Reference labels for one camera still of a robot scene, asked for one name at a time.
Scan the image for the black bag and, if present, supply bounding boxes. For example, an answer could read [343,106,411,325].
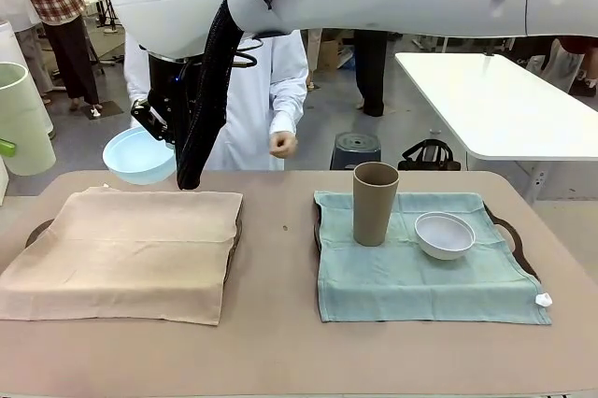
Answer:
[398,139,462,172]

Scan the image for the grey plastic stool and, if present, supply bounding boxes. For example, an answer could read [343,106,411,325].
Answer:
[330,132,383,171]

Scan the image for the green cloth mat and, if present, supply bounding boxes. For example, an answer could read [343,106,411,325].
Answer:
[313,191,553,326]

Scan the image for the white side table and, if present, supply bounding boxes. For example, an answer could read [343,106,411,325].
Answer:
[394,51,598,206]

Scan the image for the person's left forearm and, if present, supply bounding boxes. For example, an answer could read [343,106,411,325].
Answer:
[269,82,309,137]

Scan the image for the light blue plastic bowl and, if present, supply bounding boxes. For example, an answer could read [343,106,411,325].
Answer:
[102,125,178,186]

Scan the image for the person's left hand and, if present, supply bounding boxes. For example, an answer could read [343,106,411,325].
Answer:
[269,132,299,160]

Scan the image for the person in red and black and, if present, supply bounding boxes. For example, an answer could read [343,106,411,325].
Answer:
[558,36,598,96]

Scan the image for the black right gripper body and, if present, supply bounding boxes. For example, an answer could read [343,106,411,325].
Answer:
[148,54,203,147]

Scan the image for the person in white hoodie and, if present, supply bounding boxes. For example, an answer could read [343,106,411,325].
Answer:
[123,31,309,171]

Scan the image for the tall brown plastic cup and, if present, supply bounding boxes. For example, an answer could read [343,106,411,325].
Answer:
[352,162,401,248]

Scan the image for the pale green plastic cup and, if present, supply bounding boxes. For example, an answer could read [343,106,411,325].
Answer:
[0,63,57,178]

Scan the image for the cardboard box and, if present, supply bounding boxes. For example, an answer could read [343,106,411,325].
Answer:
[320,37,346,72]

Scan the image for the dark brown plastic tray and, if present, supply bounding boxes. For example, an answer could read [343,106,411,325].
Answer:
[25,204,245,283]
[312,196,543,285]

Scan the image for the beige cloth mat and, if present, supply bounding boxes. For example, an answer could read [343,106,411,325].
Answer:
[0,186,244,327]

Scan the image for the white plastic bowl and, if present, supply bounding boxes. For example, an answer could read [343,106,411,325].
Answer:
[414,211,477,262]

